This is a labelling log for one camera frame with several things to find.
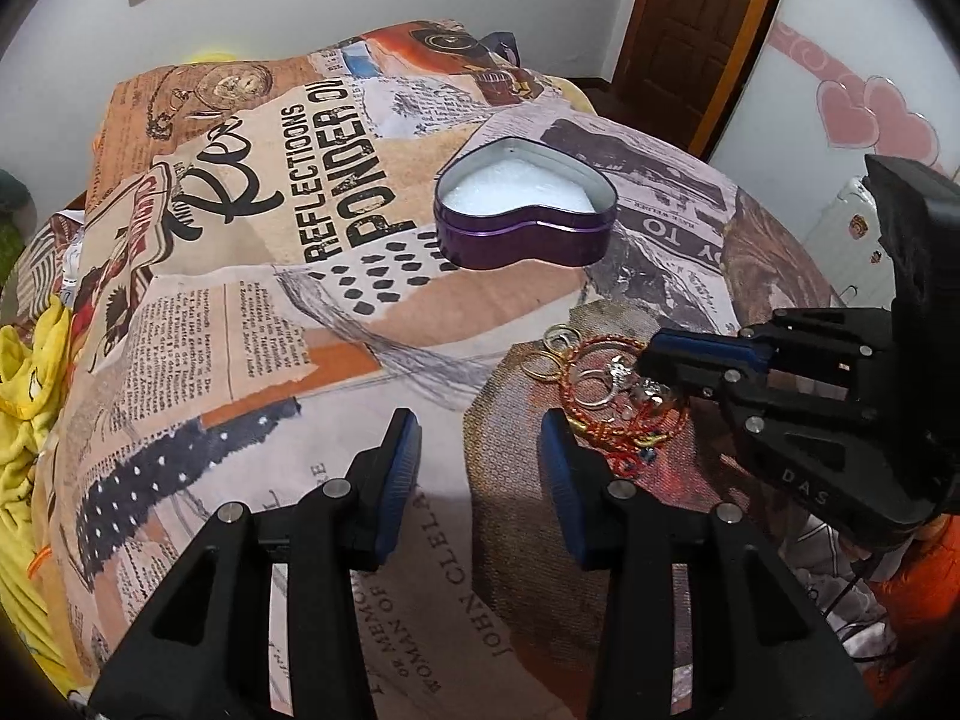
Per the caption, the silver ring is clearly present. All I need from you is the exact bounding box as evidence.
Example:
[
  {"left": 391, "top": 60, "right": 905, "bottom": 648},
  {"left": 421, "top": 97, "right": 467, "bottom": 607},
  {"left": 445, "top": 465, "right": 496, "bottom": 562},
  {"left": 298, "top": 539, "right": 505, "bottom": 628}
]
[{"left": 568, "top": 362, "right": 625, "bottom": 413}]

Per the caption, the gold ring with stone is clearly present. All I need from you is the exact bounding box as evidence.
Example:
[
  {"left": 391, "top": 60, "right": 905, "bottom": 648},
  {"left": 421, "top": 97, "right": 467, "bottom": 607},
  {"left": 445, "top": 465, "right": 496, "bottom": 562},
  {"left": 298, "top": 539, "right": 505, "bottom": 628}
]
[{"left": 542, "top": 322, "right": 584, "bottom": 358}]

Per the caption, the red braided bracelet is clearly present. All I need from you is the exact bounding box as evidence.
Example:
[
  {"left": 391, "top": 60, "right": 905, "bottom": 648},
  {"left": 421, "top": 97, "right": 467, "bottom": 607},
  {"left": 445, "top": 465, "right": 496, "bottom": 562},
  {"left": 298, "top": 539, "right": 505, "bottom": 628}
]
[{"left": 554, "top": 333, "right": 690, "bottom": 478}]

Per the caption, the purple heart tin box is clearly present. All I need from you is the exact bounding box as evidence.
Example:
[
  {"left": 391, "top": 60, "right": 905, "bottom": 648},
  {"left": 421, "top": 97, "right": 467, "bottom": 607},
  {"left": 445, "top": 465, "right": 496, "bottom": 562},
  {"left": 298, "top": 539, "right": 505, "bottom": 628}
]
[{"left": 433, "top": 137, "right": 619, "bottom": 270}]

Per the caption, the white suitcase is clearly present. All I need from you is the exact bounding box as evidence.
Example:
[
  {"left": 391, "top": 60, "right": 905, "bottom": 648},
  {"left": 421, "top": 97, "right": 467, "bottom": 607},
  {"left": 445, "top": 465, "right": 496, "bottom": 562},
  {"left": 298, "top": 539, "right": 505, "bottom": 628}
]
[{"left": 804, "top": 179, "right": 895, "bottom": 309}]

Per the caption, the orange cloth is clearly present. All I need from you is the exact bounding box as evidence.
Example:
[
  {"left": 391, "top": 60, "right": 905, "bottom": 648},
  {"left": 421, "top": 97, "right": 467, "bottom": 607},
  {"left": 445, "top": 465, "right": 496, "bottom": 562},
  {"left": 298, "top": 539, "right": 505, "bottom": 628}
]
[{"left": 866, "top": 515, "right": 958, "bottom": 706}]

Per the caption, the brown wooden door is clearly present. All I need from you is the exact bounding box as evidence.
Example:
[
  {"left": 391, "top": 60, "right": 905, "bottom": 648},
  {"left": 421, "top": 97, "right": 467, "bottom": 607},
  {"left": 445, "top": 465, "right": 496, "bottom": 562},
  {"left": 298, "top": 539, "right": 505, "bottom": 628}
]
[{"left": 613, "top": 0, "right": 779, "bottom": 158}]

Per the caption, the dark blue bag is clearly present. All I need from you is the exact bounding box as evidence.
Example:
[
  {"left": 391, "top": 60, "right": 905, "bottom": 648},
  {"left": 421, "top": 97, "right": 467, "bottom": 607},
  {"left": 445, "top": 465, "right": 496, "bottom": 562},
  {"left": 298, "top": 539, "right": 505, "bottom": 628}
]
[{"left": 480, "top": 31, "right": 523, "bottom": 67}]

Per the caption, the white wardrobe sliding door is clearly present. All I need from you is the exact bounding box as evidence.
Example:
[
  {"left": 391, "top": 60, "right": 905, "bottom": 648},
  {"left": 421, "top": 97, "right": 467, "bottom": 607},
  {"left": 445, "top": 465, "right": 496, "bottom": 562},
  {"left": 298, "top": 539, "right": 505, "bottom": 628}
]
[{"left": 711, "top": 0, "right": 958, "bottom": 238}]

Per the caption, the yellow plush toy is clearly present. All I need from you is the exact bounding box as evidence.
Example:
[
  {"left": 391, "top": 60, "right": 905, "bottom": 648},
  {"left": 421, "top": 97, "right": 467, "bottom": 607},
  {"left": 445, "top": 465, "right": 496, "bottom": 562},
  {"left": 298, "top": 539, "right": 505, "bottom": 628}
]
[{"left": 2, "top": 298, "right": 73, "bottom": 692}]

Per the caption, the newspaper print bed quilt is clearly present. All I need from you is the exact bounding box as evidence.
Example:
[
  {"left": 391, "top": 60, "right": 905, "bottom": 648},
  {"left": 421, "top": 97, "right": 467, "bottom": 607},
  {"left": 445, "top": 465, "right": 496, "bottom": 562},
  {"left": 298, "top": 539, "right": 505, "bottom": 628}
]
[{"left": 34, "top": 21, "right": 833, "bottom": 718}]

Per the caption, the yellow curved headboard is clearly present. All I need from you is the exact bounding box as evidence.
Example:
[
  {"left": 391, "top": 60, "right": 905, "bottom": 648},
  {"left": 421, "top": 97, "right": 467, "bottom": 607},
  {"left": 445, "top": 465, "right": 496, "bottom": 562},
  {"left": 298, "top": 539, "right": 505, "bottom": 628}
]
[{"left": 185, "top": 50, "right": 241, "bottom": 65}]

